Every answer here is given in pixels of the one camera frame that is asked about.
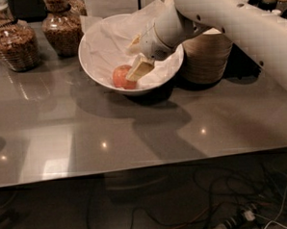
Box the power strip on floor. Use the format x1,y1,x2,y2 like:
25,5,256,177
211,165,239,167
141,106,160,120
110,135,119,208
212,210,256,229

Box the white bowl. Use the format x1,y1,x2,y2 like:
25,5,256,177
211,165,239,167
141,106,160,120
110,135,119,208
76,11,187,98

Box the red apple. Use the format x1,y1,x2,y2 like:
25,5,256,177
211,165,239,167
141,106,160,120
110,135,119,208
113,64,136,90

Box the left glass granola jar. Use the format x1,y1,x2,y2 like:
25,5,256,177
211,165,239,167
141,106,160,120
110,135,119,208
0,0,40,72

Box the front stack of paper bowls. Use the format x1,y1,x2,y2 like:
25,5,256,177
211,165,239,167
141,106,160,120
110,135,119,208
180,28,232,86

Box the glass granola jar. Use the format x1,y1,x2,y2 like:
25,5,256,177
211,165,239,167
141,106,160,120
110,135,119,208
0,0,40,72
41,0,84,57

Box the black floor cables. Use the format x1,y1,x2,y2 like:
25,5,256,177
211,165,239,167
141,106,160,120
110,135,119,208
83,161,287,229

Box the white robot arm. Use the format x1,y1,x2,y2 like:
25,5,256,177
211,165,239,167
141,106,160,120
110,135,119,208
127,0,287,90

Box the white tissue paper liner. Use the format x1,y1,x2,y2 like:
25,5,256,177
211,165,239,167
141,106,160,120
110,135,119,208
79,0,184,93

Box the middle glass granola jar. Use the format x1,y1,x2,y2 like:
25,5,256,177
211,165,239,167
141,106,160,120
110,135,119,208
41,0,84,57

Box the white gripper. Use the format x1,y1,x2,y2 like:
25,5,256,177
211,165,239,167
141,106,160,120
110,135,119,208
125,7,209,82

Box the black container of napkins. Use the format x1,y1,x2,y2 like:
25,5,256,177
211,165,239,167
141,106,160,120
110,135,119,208
223,44,261,80

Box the rear glass jar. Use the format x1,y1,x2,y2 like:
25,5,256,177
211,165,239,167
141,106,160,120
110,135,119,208
67,0,87,15

